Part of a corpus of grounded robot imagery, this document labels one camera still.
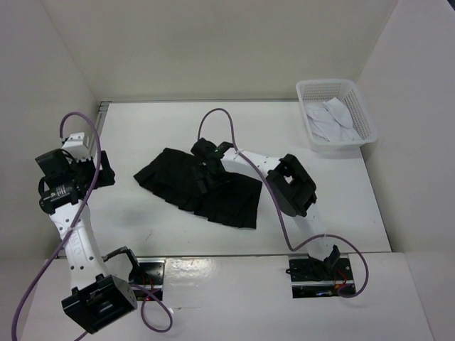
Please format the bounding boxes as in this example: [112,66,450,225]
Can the black skirt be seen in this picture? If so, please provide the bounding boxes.
[134,148,262,229]

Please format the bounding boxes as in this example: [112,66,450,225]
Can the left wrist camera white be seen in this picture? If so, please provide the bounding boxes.
[61,132,91,161]

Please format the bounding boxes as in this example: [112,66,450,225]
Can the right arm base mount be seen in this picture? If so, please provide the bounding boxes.
[285,256,357,298]

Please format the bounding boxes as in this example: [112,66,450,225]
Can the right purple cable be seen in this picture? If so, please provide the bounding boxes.
[197,108,370,298]

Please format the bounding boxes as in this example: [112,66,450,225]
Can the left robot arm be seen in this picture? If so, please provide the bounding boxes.
[36,148,141,334]

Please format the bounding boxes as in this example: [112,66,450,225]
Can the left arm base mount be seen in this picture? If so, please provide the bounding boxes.
[129,257,166,301]

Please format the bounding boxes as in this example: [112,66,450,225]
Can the aluminium table edge rail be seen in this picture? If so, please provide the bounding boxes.
[50,112,102,261]

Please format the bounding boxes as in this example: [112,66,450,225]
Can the purple cable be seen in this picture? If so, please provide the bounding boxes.
[197,108,370,298]
[12,112,174,341]

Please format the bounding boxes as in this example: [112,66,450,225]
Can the white cloth in basket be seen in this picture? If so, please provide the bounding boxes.
[304,97,361,142]

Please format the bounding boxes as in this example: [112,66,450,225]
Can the white plastic basket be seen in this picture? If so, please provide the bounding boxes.
[296,79,378,152]

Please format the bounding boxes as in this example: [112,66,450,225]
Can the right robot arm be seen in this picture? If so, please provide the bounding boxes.
[191,138,340,281]

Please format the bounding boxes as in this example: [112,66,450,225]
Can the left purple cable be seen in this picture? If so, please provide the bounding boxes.
[12,112,174,341]

